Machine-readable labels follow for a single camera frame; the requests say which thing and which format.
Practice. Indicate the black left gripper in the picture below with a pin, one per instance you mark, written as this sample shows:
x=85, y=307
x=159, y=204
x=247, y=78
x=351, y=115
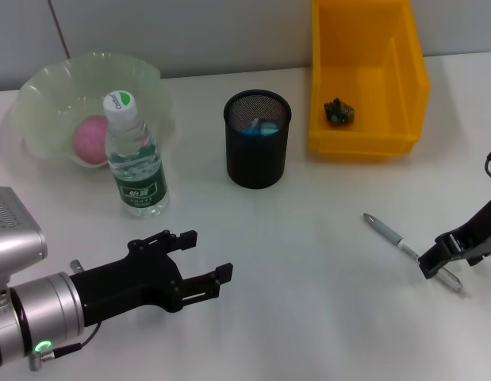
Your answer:
x=126, y=282

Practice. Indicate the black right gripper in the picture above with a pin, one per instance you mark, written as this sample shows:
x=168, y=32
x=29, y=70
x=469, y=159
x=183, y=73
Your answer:
x=483, y=234

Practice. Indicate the silver white pen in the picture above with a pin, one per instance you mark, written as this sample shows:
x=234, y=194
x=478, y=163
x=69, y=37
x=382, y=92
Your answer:
x=388, y=234

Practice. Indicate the blue scissors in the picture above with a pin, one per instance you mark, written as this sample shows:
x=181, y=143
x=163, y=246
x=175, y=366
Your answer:
x=255, y=133

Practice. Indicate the pale green glass fruit plate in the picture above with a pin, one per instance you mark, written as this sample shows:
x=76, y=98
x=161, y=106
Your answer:
x=70, y=79

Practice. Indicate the clear water bottle green label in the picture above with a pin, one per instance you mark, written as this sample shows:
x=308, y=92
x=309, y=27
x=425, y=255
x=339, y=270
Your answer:
x=140, y=190

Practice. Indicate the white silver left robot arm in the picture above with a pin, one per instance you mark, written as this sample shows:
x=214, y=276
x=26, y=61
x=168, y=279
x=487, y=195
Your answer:
x=43, y=313

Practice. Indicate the pink peach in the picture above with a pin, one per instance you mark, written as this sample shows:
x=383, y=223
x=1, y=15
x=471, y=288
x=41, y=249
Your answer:
x=88, y=139

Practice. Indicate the black mesh pen holder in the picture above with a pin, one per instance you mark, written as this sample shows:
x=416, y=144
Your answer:
x=255, y=158

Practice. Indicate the yellow plastic bin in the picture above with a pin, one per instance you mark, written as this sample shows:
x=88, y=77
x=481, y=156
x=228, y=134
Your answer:
x=360, y=59

